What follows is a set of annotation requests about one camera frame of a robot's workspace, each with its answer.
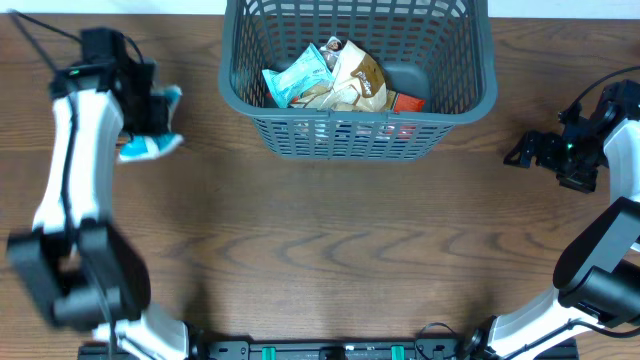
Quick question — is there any blue white snack bag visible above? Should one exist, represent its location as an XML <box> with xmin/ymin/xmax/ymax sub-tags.
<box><xmin>118</xmin><ymin>85</ymin><xmax>184</xmax><ymax>163</ymax></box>

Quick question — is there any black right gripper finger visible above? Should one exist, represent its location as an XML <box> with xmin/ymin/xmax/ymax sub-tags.
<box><xmin>516</xmin><ymin>131</ymin><xmax>543</xmax><ymax>160</ymax></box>
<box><xmin>503</xmin><ymin>150</ymin><xmax>533</xmax><ymax>168</ymax></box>

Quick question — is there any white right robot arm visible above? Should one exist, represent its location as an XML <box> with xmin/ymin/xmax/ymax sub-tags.
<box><xmin>456</xmin><ymin>77</ymin><xmax>639</xmax><ymax>360</ymax></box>

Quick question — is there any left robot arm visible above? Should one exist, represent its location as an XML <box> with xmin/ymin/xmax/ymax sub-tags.
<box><xmin>7</xmin><ymin>59</ymin><xmax>194</xmax><ymax>359</ymax></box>

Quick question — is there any tan brown snack bag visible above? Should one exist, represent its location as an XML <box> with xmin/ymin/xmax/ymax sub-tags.
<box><xmin>290</xmin><ymin>41</ymin><xmax>388</xmax><ymax>112</ymax></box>

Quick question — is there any orange pasta packet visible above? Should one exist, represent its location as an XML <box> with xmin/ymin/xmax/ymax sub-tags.
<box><xmin>265</xmin><ymin>89</ymin><xmax>427</xmax><ymax>115</ymax></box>

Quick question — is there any beige brown cookie bag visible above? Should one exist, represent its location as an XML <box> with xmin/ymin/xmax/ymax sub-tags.
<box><xmin>319</xmin><ymin>36</ymin><xmax>343</xmax><ymax>70</ymax></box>

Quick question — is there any grey plastic basket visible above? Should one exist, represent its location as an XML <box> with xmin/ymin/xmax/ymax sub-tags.
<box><xmin>218</xmin><ymin>0</ymin><xmax>498</xmax><ymax>161</ymax></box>

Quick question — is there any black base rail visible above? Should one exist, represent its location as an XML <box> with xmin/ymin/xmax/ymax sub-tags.
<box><xmin>77</xmin><ymin>337</ymin><xmax>580</xmax><ymax>360</ymax></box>

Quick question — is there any teal white snack packet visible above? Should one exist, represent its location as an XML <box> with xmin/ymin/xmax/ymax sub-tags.
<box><xmin>262</xmin><ymin>44</ymin><xmax>334</xmax><ymax>108</ymax></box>

